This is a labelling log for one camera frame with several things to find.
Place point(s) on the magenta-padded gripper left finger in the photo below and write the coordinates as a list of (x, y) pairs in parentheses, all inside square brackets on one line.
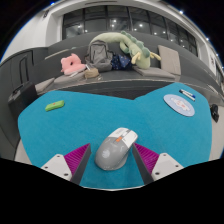
[(58, 165)]

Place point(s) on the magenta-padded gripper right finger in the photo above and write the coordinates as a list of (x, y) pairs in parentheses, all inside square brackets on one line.
[(165, 165)]

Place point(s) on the grey and white computer mouse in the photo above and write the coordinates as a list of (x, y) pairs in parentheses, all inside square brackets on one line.
[(113, 153)]

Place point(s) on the round light blue mouse pad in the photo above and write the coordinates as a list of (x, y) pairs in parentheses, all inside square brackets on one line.
[(178, 105)]

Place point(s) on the green eraser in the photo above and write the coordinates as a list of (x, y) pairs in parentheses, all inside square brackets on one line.
[(55, 105)]

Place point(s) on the small black object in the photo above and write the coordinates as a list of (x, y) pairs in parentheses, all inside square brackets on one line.
[(214, 112)]

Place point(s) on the white marker with black cap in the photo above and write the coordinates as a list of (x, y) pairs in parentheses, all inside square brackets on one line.
[(186, 95)]

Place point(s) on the black suitcase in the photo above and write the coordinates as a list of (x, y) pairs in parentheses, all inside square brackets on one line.
[(21, 98)]

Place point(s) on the small grey seat cushion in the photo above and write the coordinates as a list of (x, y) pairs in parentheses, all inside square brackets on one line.
[(44, 85)]

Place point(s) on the flat grey seat cushion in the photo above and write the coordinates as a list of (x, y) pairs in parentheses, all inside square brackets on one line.
[(153, 72)]

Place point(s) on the grey upholstered bench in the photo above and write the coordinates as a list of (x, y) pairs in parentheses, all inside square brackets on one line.
[(190, 71)]

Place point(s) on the tan round pouch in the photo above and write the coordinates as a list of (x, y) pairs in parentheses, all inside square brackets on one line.
[(91, 73)]

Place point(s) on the upright grey square cushion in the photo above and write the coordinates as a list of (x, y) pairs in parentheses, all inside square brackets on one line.
[(170, 60)]

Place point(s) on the navy blue patterned bag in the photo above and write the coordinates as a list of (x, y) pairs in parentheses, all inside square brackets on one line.
[(120, 62)]

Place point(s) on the green dragon plush toy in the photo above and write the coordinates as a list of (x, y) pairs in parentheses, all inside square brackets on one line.
[(141, 55)]

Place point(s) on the grey backpack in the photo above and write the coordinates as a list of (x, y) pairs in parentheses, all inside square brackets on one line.
[(99, 56)]

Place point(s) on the dark glass window row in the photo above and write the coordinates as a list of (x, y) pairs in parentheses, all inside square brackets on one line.
[(96, 25)]

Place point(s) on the ceiling lights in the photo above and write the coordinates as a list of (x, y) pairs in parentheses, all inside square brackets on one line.
[(180, 12)]

